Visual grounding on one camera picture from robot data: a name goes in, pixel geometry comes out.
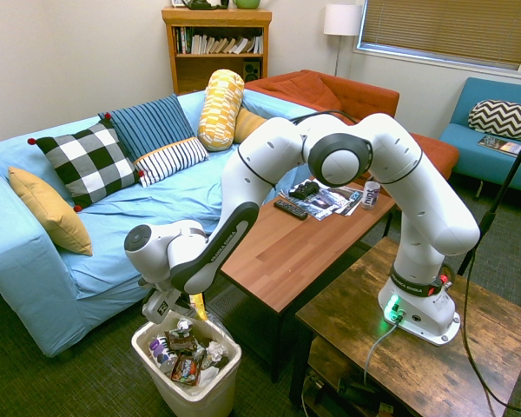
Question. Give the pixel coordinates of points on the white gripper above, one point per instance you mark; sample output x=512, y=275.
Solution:
x=162, y=306

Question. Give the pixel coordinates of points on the yellow chip bag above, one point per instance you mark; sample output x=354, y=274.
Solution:
x=199, y=307

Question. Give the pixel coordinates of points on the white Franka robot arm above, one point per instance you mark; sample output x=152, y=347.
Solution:
x=417, y=182

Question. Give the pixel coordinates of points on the colourful crumpled snack bag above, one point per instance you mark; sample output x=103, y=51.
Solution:
x=186, y=370

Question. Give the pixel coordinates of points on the white plastic trash bin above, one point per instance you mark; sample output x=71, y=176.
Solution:
x=199, y=397

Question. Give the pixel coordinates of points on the crumpled silver foil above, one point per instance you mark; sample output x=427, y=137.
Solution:
x=184, y=325

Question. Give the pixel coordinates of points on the brown candy wrapper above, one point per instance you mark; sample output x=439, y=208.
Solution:
x=182, y=342

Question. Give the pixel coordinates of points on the floor vent grille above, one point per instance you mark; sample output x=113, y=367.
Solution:
x=231, y=300

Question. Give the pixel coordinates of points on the crumpled white paper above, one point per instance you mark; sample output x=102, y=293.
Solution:
x=215, y=350

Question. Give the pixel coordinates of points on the purple label plastic bottle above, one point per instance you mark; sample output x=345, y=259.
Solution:
x=161, y=354

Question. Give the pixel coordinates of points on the light blue sofa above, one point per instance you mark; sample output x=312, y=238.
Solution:
x=113, y=226

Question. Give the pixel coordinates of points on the reddish wooden coffee table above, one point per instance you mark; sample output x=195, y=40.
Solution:
x=295, y=252

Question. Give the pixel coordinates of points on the black TV remote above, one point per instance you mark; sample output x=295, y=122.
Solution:
x=291, y=209

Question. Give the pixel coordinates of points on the plain mustard yellow pillow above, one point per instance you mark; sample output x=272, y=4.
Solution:
x=247, y=123
x=54, y=213

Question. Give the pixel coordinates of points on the black game controller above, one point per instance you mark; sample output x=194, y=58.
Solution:
x=305, y=190

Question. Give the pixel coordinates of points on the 425 Business magazine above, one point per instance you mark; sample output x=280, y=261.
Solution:
x=325, y=206

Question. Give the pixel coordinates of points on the black white checkered pillow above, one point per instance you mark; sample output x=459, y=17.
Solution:
x=89, y=163

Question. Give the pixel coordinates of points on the dark photo cover magazine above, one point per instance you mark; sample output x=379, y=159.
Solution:
x=327, y=191

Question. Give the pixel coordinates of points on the blue striped pillow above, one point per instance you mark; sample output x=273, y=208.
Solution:
x=152, y=126

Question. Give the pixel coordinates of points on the black power strip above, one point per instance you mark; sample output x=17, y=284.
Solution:
x=356, y=393

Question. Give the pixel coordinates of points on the white title magazine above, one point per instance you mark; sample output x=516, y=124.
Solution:
x=354, y=202

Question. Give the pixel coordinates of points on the yellow white patterned bolster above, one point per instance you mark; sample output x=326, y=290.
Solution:
x=220, y=108

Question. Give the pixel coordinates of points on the wooden bookshelf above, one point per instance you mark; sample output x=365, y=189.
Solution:
x=219, y=71

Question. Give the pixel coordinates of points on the rustic dark wooden table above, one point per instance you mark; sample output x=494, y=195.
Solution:
x=417, y=369

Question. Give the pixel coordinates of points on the small black speaker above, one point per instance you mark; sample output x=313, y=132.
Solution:
x=252, y=70

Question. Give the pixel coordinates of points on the row of paperback books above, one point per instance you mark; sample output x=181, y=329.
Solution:
x=219, y=44

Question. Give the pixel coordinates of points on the orange tufted sofa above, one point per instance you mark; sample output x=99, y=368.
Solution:
x=356, y=97

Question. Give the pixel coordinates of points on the black and white ornament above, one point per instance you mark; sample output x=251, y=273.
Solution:
x=206, y=3

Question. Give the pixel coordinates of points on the green bowl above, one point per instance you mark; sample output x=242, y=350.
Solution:
x=246, y=3

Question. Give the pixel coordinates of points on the white shade floor lamp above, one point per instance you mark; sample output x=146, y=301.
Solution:
x=343, y=19

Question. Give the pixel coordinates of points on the teal armchair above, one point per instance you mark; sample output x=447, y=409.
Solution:
x=490, y=167

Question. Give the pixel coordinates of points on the dark magazine with yellow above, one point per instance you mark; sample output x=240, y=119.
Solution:
x=499, y=145

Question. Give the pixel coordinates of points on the black white zigzag pillow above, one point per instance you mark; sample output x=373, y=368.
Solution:
x=501, y=119

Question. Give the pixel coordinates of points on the wooden window blinds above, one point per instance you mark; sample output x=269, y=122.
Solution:
x=451, y=30

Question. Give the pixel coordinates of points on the black camera stand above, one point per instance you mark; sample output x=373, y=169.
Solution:
x=505, y=187

